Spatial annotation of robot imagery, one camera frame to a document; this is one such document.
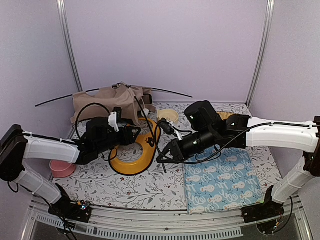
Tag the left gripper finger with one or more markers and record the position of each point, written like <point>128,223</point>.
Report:
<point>129,139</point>
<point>133,130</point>

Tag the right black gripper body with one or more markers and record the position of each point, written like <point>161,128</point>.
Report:
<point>175,150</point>

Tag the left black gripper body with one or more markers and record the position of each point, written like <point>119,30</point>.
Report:
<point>124,133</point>

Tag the beige fabric pet tent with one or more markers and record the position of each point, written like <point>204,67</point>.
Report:
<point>130,106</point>

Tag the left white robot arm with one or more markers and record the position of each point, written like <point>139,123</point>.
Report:
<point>18,145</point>

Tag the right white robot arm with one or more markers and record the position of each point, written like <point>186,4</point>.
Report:
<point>243,131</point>

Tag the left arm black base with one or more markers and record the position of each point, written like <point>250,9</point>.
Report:
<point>66,208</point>

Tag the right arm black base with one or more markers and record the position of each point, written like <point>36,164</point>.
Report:
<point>263,211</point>

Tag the yellow pet bowl stand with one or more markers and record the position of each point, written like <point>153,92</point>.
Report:
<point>134,159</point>

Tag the golden leaf shaped tray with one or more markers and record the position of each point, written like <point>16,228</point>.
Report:
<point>225,115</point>

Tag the cream round bowl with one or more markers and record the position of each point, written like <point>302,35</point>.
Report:
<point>168,114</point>

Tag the blue snowman pattern mat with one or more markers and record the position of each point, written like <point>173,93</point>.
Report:
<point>227,182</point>

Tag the pink round bowl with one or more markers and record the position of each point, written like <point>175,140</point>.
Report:
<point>61,169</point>

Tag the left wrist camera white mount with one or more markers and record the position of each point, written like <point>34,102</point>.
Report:
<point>112,121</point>

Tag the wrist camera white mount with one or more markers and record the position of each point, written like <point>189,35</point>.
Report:
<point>112,121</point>
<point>170,129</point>

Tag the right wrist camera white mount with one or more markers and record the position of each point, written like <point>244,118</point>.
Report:
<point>170,129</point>

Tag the aluminium front rail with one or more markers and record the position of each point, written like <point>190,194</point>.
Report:
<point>109,223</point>

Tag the right aluminium frame post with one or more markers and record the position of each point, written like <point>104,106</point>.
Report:
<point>262,50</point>

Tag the aluminium frame post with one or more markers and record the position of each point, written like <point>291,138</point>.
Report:
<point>262,50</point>
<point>62,12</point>

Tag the left aluminium frame post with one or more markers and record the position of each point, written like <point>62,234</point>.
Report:
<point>62,12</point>

